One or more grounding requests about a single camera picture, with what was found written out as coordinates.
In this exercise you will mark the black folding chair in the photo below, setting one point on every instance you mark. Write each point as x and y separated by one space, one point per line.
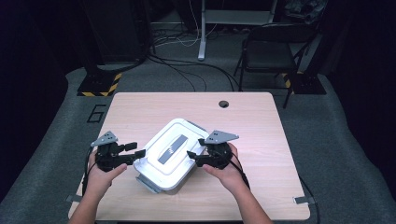
267 53

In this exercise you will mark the white desk frame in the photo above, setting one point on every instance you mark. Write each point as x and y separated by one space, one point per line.
202 37

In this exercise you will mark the grey tape strip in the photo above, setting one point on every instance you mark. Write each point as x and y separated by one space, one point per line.
73 198
303 200

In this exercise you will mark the person's left hand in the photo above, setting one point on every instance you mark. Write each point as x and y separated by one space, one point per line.
101 180

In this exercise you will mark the white storage box lid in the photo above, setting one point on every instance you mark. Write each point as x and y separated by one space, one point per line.
174 174

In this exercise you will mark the person's right hand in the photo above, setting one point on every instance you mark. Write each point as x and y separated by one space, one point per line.
229 177

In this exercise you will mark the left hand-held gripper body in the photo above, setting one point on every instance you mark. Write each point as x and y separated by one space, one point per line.
107 157

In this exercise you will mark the grey cluttered equipment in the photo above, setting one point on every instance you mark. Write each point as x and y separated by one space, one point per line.
303 11

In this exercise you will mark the clear brown storage box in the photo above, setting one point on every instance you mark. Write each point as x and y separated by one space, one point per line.
146 184

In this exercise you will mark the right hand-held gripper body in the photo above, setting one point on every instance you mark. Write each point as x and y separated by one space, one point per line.
218 155

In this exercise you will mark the black yellow striped stand base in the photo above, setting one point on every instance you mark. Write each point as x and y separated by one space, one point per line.
98 84
306 84

